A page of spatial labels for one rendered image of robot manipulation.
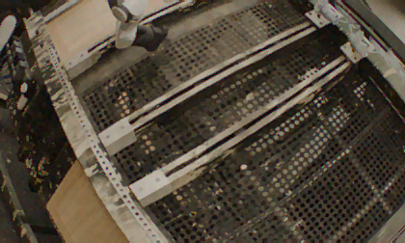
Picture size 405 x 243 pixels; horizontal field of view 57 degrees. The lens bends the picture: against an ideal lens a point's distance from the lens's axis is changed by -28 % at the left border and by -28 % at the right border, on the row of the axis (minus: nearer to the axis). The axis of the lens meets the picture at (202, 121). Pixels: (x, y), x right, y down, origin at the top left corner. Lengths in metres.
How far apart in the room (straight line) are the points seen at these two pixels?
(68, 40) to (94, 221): 0.85
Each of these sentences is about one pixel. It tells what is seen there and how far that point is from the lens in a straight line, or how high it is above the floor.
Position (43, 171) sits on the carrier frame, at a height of 0.39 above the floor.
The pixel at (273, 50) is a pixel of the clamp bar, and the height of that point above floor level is 1.53.
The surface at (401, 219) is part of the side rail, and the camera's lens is 1.64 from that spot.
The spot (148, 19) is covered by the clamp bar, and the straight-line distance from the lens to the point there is 2.00.
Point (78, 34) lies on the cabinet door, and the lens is 2.14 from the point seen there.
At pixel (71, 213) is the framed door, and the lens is 2.08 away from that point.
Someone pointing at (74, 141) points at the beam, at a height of 0.83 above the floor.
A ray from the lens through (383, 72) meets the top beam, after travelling 1.89.
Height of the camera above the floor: 1.61
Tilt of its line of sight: 14 degrees down
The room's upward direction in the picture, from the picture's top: 43 degrees clockwise
